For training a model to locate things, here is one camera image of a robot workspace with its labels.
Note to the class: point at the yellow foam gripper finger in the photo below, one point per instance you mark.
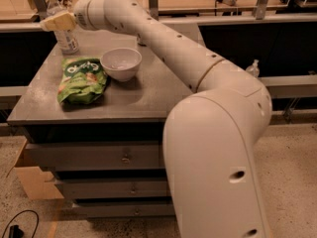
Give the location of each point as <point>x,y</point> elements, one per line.
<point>61,21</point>

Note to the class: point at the clear plastic water bottle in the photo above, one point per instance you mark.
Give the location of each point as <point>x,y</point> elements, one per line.
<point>65,39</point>

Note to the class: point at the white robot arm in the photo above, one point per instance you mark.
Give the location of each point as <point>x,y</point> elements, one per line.
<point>208,137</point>

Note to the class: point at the green rice chip bag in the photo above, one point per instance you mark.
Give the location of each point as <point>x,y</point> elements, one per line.
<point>83,81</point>

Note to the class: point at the hand sanitizer pump bottle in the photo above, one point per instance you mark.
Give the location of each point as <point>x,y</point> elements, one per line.
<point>253,69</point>

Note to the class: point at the white bowl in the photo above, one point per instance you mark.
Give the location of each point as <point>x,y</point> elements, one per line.
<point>121,64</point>

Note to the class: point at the grey drawer cabinet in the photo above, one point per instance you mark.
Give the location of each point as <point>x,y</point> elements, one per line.
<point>106,157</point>

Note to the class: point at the cardboard box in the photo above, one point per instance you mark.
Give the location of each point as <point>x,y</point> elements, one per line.
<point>36,183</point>

